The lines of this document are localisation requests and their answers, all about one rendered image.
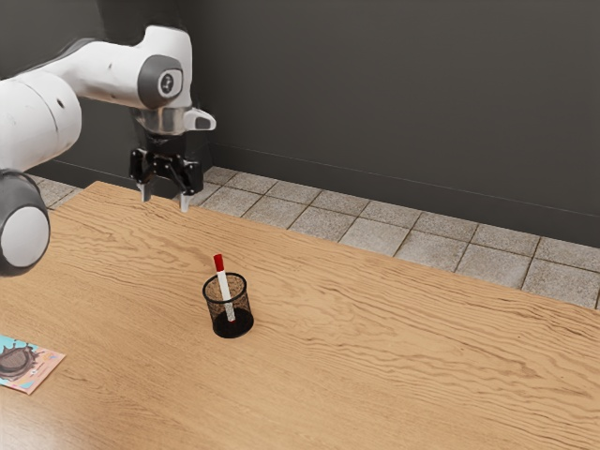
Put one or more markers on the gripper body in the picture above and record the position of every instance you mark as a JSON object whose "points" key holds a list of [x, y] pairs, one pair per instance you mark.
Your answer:
{"points": [[161, 157]]}

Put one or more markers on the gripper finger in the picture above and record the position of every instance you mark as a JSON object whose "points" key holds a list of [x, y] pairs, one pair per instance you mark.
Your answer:
{"points": [[185, 201], [145, 190]]}

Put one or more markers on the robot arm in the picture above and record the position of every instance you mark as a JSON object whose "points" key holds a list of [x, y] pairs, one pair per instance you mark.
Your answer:
{"points": [[37, 117]]}

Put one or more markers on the red and white pen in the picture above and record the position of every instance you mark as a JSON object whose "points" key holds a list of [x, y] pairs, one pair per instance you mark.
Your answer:
{"points": [[223, 286]]}

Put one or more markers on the black mesh pen holder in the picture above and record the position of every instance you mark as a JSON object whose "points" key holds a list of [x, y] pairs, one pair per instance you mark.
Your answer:
{"points": [[229, 309]]}

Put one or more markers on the printed flat carton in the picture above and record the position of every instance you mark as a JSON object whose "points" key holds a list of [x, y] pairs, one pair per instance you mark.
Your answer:
{"points": [[25, 363]]}

